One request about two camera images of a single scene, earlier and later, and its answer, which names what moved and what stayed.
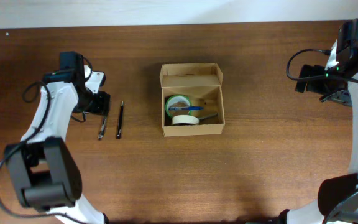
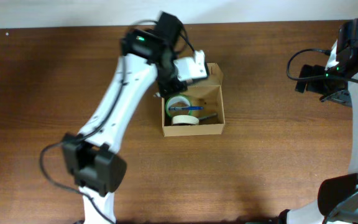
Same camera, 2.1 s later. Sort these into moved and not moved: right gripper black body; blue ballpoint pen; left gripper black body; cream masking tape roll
Moved: left gripper black body
Not moved: blue ballpoint pen; right gripper black body; cream masking tape roll
